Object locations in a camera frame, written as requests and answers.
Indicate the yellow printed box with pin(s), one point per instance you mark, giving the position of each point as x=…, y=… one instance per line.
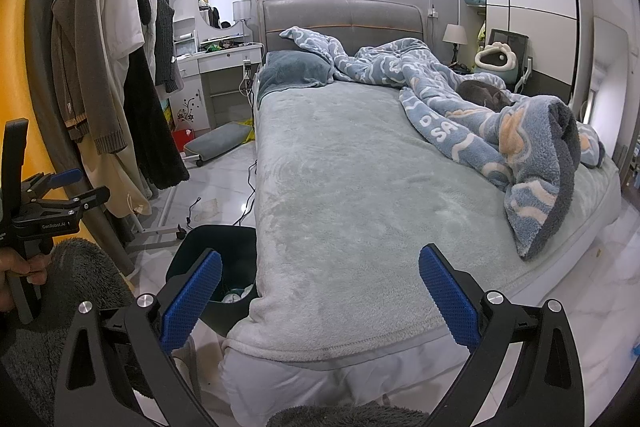
x=170, y=117

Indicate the table lamp with white shade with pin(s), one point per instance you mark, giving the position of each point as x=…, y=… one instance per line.
x=455, y=34

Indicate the cream flower-shaped cat bed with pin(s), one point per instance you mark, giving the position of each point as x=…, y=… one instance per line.
x=500, y=67

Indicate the teal plastic bin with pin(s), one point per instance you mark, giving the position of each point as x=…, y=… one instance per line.
x=200, y=239

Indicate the grey cat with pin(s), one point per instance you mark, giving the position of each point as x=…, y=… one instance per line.
x=482, y=94

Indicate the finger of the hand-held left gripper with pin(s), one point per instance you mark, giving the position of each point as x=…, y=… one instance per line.
x=80, y=201
x=67, y=177

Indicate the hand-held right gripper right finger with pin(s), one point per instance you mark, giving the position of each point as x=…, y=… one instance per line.
x=450, y=302

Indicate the yellow bag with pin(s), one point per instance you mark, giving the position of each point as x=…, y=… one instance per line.
x=245, y=130

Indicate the grey fluffy robe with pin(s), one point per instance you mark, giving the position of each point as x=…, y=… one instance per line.
x=75, y=287

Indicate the white vanity desk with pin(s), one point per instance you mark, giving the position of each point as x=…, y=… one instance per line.
x=220, y=62

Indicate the white power strip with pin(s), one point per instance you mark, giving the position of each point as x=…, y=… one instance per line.
x=246, y=67

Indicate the grey upholstered bed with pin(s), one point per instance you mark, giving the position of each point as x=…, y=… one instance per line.
x=350, y=187

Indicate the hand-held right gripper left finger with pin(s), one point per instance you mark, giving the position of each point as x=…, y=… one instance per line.
x=195, y=302

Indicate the person's left hand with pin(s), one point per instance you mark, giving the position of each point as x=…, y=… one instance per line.
x=20, y=268

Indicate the black office chair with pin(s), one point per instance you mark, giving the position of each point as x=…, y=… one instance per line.
x=515, y=39

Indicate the grey-blue pillow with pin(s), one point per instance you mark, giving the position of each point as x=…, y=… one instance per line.
x=292, y=69

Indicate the blue printed fleece blanket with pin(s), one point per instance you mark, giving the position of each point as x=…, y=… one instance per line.
x=450, y=72

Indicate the white vanity lamp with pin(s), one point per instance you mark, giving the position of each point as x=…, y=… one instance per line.
x=241, y=11

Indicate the red bin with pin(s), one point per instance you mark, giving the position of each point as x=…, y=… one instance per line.
x=182, y=139

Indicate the beige coat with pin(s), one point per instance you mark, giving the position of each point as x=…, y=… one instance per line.
x=112, y=177

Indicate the white clothes rack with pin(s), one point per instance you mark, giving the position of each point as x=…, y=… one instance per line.
x=160, y=232

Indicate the grey cushion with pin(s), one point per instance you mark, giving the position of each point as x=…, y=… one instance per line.
x=215, y=139

